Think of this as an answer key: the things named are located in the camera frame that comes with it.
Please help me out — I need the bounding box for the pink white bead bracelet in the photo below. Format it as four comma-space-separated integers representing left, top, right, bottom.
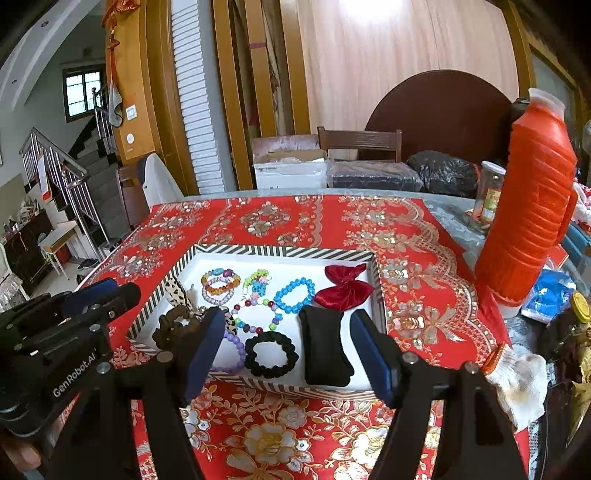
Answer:
202, 288, 234, 306

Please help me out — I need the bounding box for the white ribbed panel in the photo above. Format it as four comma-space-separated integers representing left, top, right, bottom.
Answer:
172, 0, 227, 195

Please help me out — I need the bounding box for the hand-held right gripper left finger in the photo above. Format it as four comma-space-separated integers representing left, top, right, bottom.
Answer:
44, 305, 227, 480

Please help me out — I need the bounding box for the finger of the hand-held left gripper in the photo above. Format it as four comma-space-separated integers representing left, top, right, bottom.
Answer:
73, 282, 141, 334
61, 278, 118, 316

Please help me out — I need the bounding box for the leopard print bow scrunchie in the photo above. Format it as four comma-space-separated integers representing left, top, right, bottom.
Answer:
164, 276, 237, 335

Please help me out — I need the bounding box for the red velvet bow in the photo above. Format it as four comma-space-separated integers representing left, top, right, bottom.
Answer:
314, 263, 376, 311

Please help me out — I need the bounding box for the wooden slat-back chair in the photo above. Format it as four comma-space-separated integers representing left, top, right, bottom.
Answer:
318, 127, 402, 163

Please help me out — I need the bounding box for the black folded headband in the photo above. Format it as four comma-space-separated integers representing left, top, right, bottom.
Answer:
299, 305, 355, 386

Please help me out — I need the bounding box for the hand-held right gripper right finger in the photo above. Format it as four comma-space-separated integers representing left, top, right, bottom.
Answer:
349, 308, 529, 480

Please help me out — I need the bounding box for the white chair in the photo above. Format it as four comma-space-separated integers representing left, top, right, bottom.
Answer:
141, 152, 185, 208

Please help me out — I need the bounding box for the window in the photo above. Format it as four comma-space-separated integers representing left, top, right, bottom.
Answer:
62, 65, 107, 121

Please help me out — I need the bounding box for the dark wooden cabinet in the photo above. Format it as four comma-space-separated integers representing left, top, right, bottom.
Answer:
2, 210, 54, 296

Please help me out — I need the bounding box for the small white-topped desk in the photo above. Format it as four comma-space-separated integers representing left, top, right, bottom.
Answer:
39, 220, 79, 280

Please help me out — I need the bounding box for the colourful crystal bead bracelet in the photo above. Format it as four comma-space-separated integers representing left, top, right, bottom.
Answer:
201, 268, 241, 283

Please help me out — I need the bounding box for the dark wrapped package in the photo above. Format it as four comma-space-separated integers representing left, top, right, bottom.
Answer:
327, 159, 423, 190

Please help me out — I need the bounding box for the glass jar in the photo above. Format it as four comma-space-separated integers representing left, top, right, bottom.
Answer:
473, 161, 507, 232

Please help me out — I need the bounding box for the black plastic bag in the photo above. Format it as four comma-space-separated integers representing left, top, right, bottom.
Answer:
407, 150, 481, 198

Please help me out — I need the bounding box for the black scrunchie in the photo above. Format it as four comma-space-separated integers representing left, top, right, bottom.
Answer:
244, 331, 301, 380

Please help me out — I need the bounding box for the orange bead bracelet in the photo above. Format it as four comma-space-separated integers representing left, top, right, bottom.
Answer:
205, 279, 242, 297

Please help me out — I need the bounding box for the turquoise pastel bead bracelet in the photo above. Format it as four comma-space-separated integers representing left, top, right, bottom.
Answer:
240, 270, 273, 301

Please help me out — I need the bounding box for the blue bead bracelet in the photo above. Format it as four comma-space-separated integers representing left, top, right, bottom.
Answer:
273, 277, 315, 315

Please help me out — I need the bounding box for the orange thermos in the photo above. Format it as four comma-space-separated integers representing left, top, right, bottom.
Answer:
475, 88, 579, 306

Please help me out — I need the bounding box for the round dark wooden tabletop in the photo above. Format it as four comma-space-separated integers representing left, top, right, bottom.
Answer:
365, 70, 515, 162

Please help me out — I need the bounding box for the red floral tablecloth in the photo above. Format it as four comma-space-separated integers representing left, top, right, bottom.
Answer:
76, 193, 532, 480

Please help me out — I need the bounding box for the white work glove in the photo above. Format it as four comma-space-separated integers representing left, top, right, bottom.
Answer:
482, 344, 549, 431

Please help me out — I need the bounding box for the white cardboard box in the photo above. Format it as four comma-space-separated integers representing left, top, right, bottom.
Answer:
253, 150, 328, 190

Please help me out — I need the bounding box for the striped rectangular tray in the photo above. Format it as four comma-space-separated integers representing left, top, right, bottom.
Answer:
127, 244, 389, 401

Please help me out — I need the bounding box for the mixed red white green bracelet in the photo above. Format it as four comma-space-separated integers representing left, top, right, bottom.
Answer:
231, 295, 283, 335

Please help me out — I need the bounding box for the blue plastic bag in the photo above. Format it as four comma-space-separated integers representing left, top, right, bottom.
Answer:
522, 269, 578, 321

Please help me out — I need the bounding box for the metal stair railing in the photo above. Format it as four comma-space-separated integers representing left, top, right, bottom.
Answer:
18, 128, 105, 261

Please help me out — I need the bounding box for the purple bead bracelet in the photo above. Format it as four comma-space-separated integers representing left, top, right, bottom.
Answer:
211, 323, 246, 374

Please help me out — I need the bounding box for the hanging grey cloth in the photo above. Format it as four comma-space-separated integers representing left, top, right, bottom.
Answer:
107, 69, 124, 127

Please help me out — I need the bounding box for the person's left hand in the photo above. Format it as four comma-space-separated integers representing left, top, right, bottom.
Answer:
0, 431, 43, 472

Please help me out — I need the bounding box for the grey lace table cover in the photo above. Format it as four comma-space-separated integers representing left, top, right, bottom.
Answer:
422, 191, 490, 259

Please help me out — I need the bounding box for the brown scrunchie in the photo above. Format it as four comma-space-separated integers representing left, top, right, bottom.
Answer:
152, 307, 204, 352

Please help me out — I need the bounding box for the yellow-lidded jar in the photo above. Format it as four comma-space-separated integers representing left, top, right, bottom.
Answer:
538, 291, 591, 374

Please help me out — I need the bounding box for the red hanging knot ornament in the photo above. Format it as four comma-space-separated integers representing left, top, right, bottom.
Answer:
102, 0, 123, 51

